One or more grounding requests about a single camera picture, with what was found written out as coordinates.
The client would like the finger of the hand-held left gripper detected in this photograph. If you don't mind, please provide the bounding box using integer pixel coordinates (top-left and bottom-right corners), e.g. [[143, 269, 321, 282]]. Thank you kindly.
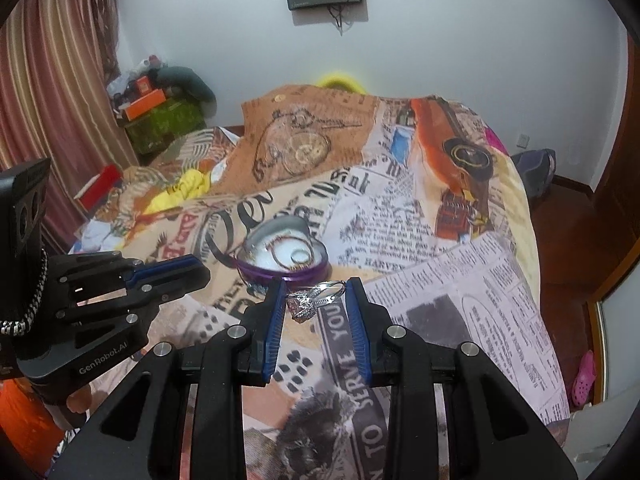
[[55, 266, 212, 348], [50, 252, 204, 292]]

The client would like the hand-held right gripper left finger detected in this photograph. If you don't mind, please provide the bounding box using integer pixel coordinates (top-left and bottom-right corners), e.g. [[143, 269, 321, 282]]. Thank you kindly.
[[47, 276, 288, 480]]

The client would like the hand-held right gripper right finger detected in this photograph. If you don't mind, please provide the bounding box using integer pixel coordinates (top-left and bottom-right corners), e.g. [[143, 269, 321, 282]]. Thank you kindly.
[[345, 276, 593, 480]]

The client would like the silver gemstone ring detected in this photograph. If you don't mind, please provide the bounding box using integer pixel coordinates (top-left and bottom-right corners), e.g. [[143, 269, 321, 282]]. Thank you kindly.
[[285, 280, 347, 324]]

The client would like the brown beaded bracelet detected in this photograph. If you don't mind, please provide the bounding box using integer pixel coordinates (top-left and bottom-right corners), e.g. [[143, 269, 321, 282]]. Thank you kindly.
[[265, 235, 321, 274]]

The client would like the purple heart-shaped tin box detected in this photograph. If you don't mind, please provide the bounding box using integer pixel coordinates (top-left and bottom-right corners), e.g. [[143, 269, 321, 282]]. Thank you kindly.
[[235, 217, 329, 286]]

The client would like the red and white box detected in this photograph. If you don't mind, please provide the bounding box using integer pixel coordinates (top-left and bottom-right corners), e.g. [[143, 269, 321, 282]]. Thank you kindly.
[[75, 164, 125, 211]]

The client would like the yellow garment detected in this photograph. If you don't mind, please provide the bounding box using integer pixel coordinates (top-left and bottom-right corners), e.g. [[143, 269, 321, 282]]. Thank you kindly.
[[147, 167, 214, 214]]

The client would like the newspaper printed blanket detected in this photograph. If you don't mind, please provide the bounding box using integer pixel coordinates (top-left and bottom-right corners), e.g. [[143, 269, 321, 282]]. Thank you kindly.
[[65, 82, 571, 480]]

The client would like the striped brown curtain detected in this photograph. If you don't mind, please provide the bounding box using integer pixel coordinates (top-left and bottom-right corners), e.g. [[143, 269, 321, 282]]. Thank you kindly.
[[0, 0, 146, 261]]

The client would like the orange striped quilt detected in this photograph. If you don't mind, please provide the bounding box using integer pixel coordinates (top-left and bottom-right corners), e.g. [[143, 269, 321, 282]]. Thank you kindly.
[[120, 127, 246, 222]]

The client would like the orange flat box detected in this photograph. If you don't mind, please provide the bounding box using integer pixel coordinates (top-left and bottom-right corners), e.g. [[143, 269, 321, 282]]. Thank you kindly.
[[122, 89, 169, 121]]

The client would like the grey cloth bundle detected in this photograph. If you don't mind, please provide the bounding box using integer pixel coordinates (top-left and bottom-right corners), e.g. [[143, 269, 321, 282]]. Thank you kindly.
[[156, 65, 217, 104]]

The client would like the pink clog shoe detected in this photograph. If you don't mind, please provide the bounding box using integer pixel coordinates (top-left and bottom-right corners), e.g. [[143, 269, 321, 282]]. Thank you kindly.
[[571, 350, 597, 408]]

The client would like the dark backpack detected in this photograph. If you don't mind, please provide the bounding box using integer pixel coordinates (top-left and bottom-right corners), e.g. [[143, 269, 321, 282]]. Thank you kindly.
[[510, 149, 557, 199]]

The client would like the yellow plastic stool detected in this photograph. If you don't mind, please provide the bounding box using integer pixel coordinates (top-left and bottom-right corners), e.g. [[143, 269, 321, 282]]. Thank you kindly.
[[318, 72, 364, 94]]

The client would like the brown wooden door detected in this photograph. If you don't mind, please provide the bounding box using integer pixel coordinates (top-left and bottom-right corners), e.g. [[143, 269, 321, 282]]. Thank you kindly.
[[592, 30, 640, 302]]

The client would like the black and white braided cord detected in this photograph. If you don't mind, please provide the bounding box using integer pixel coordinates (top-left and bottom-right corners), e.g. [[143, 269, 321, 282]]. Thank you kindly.
[[0, 247, 49, 337]]

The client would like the black hanging cable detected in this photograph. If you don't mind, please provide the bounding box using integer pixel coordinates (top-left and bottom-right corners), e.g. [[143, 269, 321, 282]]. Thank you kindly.
[[327, 2, 351, 37]]

